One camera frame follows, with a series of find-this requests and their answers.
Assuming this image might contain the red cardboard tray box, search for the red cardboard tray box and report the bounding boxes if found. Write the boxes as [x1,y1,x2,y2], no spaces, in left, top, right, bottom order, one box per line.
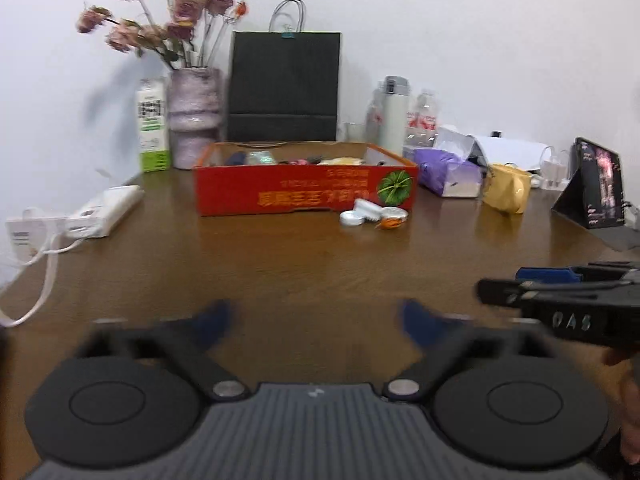
[192,141,418,217]

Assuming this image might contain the white power strip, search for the white power strip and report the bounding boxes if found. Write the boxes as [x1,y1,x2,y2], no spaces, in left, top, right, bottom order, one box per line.
[65,185,144,240]

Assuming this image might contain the yellow fluffy sponge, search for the yellow fluffy sponge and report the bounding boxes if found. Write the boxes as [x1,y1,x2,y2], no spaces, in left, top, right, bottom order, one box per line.
[318,157,364,166]

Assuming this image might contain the black photo frame stand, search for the black photo frame stand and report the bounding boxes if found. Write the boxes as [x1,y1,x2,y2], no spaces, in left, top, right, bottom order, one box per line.
[552,136,625,230]

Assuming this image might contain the white round lid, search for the white round lid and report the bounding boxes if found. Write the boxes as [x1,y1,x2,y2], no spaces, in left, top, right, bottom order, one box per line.
[340,210,366,226]

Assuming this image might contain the clear glass cup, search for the clear glass cup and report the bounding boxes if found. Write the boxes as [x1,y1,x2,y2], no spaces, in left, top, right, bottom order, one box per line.
[344,122,367,143]

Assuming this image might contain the dark blue cloth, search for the dark blue cloth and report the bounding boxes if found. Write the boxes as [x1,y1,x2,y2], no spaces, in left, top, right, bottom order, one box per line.
[224,151,247,166]

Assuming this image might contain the purple ceramic vase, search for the purple ceramic vase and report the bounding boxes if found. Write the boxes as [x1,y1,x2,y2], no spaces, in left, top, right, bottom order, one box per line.
[167,67,224,170]

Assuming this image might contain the white green milk carton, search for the white green milk carton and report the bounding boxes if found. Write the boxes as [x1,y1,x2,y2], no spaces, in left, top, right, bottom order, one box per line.
[136,78,171,172]

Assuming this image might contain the white thermos bottle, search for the white thermos bottle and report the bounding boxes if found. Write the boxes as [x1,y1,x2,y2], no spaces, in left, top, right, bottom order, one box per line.
[378,76,410,155]

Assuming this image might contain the orange small object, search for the orange small object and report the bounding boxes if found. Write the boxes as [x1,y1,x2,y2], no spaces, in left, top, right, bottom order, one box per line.
[376,207,409,230]

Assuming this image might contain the black pink hair clips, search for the black pink hair clips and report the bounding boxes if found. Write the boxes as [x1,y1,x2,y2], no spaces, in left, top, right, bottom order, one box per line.
[279,156,326,166]

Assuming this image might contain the plastic water bottle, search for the plastic water bottle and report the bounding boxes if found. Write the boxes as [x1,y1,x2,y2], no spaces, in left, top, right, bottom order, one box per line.
[406,90,438,148]
[364,87,384,144]

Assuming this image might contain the dried pink flowers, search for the dried pink flowers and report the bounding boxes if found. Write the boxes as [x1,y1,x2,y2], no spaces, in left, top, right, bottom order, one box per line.
[75,0,248,70]

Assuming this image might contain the yellow bear mug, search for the yellow bear mug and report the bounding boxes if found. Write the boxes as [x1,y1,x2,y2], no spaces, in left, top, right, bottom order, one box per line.
[482,164,532,214]

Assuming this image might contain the purple tissue pack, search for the purple tissue pack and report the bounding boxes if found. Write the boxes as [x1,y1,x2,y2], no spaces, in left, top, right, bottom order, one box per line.
[412,148,483,198]

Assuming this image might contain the white charger with cable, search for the white charger with cable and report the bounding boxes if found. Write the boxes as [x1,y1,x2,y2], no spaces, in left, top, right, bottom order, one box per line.
[1,208,85,328]

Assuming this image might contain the clear plastic wrap ball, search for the clear plastic wrap ball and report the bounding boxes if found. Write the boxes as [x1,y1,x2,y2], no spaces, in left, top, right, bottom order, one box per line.
[246,151,278,166]

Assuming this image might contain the black paper bag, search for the black paper bag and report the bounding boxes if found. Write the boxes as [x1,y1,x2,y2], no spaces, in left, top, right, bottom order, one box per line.
[227,0,341,143]

